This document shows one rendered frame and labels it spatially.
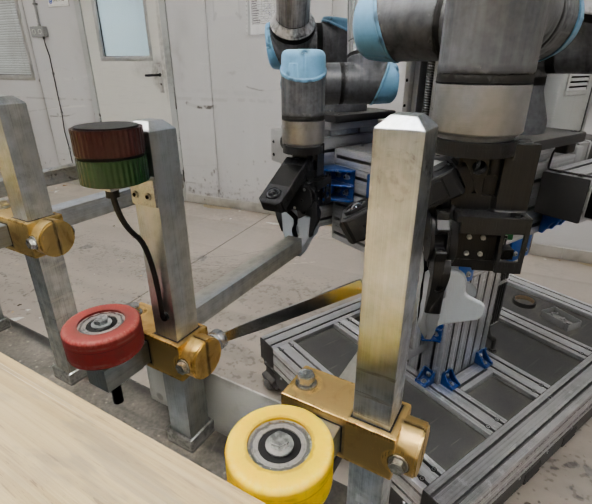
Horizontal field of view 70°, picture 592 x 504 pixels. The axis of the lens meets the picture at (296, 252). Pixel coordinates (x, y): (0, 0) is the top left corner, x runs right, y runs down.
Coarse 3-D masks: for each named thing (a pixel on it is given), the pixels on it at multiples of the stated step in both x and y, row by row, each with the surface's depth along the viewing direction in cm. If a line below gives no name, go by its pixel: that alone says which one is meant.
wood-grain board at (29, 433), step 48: (0, 384) 37; (48, 384) 37; (0, 432) 33; (48, 432) 33; (96, 432) 33; (0, 480) 29; (48, 480) 29; (96, 480) 29; (144, 480) 29; (192, 480) 29
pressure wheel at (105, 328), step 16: (112, 304) 49; (80, 320) 46; (96, 320) 45; (112, 320) 46; (128, 320) 46; (64, 336) 43; (80, 336) 43; (96, 336) 43; (112, 336) 43; (128, 336) 44; (80, 352) 42; (96, 352) 42; (112, 352) 43; (128, 352) 44; (80, 368) 43; (96, 368) 43
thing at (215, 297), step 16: (288, 240) 78; (256, 256) 72; (272, 256) 72; (288, 256) 76; (240, 272) 66; (256, 272) 68; (272, 272) 72; (208, 288) 62; (224, 288) 62; (240, 288) 65; (208, 304) 59; (224, 304) 62; (144, 352) 50; (112, 368) 46; (128, 368) 48; (96, 384) 47; (112, 384) 46
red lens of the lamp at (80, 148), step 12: (72, 132) 35; (84, 132) 34; (96, 132) 34; (108, 132) 34; (120, 132) 35; (132, 132) 36; (72, 144) 36; (84, 144) 35; (96, 144) 34; (108, 144) 35; (120, 144) 35; (132, 144) 36; (144, 144) 38; (84, 156) 35; (96, 156) 35; (108, 156) 35; (120, 156) 35
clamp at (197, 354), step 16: (144, 304) 56; (144, 320) 52; (144, 336) 50; (160, 336) 49; (192, 336) 49; (208, 336) 50; (160, 352) 49; (176, 352) 48; (192, 352) 48; (208, 352) 49; (160, 368) 51; (176, 368) 48; (192, 368) 47; (208, 368) 50
